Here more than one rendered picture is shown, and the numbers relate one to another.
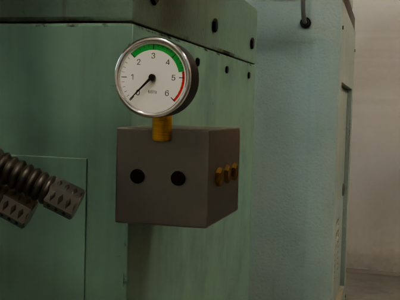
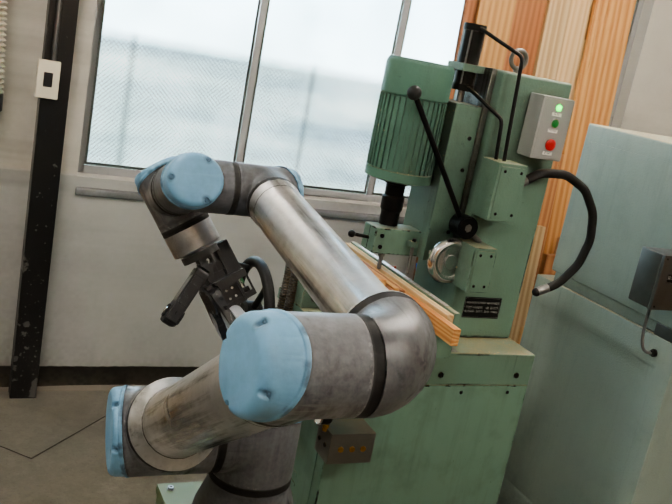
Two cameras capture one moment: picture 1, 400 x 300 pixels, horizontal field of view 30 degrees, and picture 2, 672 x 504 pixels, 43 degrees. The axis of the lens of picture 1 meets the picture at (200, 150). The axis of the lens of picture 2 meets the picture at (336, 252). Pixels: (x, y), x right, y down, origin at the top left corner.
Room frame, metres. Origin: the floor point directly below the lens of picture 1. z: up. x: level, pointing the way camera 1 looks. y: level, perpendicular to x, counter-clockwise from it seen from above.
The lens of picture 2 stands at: (-0.67, -1.36, 1.51)
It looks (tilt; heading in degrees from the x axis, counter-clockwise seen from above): 14 degrees down; 49
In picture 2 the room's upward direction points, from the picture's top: 11 degrees clockwise
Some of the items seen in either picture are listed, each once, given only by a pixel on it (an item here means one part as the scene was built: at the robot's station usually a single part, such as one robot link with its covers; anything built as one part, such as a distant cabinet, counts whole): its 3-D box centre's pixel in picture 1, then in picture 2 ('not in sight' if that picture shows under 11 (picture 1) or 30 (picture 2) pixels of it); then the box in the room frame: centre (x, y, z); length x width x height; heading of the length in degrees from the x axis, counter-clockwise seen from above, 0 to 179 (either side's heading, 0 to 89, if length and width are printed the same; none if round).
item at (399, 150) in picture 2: not in sight; (409, 121); (0.87, 0.23, 1.35); 0.18 x 0.18 x 0.31
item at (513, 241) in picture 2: not in sight; (485, 202); (1.15, 0.16, 1.16); 0.22 x 0.22 x 0.72; 75
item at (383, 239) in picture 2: not in sight; (391, 241); (0.89, 0.22, 1.03); 0.14 x 0.07 x 0.09; 165
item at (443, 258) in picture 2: not in sight; (448, 260); (0.96, 0.08, 1.02); 0.12 x 0.03 x 0.12; 165
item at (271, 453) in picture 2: not in sight; (253, 424); (0.17, -0.25, 0.83); 0.17 x 0.15 x 0.18; 165
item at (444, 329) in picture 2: not in sight; (401, 297); (0.83, 0.09, 0.92); 0.54 x 0.02 x 0.04; 75
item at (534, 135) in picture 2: not in sight; (545, 127); (1.14, 0.01, 1.40); 0.10 x 0.06 x 0.16; 165
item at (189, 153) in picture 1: (183, 172); (344, 441); (0.66, 0.01, 0.58); 0.12 x 0.08 x 0.08; 165
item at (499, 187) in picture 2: not in sight; (499, 190); (1.04, 0.03, 1.23); 0.09 x 0.08 x 0.15; 165
